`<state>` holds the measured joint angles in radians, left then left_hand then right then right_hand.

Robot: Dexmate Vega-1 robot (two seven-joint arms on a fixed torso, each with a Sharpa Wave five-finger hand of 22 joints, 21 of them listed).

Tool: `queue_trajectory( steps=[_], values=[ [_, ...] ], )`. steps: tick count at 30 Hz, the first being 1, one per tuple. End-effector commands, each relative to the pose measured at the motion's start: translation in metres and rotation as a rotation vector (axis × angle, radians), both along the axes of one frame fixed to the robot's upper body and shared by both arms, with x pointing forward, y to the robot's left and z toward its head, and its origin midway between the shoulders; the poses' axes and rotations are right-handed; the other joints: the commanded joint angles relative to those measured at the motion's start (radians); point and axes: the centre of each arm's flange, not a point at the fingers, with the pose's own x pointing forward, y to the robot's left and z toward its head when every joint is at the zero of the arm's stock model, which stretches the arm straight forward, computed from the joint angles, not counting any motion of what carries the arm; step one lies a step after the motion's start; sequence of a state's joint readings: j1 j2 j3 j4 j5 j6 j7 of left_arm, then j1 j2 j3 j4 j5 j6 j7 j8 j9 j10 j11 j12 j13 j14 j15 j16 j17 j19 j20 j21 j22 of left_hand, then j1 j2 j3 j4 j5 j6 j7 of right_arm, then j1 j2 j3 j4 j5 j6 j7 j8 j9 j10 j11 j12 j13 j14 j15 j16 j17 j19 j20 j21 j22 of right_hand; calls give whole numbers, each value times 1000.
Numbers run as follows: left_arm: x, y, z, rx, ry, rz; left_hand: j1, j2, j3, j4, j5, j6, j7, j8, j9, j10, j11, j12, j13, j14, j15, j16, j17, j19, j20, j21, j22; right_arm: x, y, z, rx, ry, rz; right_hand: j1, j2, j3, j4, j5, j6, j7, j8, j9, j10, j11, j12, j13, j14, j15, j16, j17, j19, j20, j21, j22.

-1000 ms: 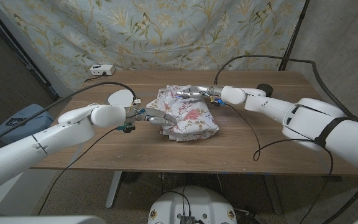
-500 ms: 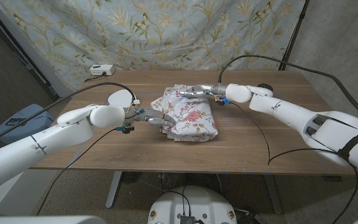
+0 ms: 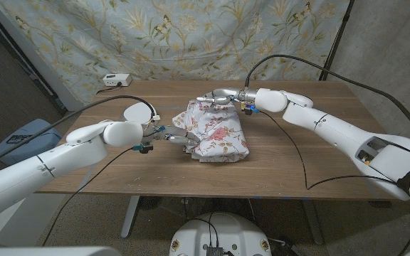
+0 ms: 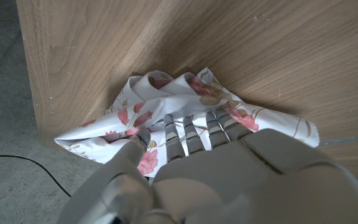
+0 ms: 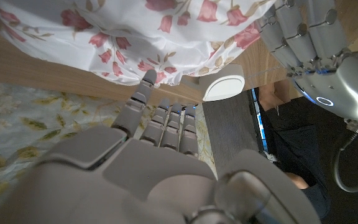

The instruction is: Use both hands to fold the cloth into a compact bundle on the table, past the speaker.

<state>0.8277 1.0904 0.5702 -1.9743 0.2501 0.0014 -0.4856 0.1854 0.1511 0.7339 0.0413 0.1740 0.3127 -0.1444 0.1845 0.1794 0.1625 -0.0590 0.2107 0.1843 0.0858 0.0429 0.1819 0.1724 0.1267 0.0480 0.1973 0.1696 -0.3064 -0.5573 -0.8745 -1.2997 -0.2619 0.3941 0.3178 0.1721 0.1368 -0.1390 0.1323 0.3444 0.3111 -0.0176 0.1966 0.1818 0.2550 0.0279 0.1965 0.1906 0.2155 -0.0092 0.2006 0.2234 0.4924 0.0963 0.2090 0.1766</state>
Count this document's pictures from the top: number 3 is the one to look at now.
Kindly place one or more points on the black flat floor foot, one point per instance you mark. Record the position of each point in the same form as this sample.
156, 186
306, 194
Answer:
380, 204

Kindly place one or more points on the white table leg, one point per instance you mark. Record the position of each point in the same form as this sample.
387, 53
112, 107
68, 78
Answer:
130, 217

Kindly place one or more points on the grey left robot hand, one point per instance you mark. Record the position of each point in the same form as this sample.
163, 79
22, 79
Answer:
178, 136

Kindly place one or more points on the small black device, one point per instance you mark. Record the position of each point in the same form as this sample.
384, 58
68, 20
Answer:
14, 139

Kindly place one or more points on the white power strip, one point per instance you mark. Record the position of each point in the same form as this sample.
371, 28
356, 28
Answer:
116, 79

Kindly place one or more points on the grey table leg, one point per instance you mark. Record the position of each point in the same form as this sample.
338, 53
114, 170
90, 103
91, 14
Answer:
313, 224

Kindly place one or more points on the white robot torso base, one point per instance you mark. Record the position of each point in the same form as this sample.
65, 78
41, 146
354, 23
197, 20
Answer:
223, 231

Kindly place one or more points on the blue box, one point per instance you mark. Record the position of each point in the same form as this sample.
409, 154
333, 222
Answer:
30, 147

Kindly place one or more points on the black backdrop stand pole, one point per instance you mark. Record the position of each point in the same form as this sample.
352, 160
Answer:
336, 35

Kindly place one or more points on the white red-flowered cloth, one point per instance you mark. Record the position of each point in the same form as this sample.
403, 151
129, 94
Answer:
214, 133

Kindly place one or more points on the black slanted wall rail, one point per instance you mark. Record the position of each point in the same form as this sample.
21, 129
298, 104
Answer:
30, 73

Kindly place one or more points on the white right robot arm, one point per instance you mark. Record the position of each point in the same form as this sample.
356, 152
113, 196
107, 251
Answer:
351, 138

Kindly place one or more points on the white floor platform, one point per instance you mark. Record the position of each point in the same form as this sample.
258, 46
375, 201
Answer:
20, 227

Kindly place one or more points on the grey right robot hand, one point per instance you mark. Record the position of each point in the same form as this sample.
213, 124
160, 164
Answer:
226, 96

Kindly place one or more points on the white round flat device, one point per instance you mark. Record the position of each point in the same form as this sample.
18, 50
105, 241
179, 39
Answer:
139, 113

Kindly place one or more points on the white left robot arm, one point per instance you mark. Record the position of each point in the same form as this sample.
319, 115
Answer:
55, 167

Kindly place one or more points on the pale blue floral backdrop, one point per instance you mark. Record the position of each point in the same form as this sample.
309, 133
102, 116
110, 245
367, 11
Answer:
155, 35

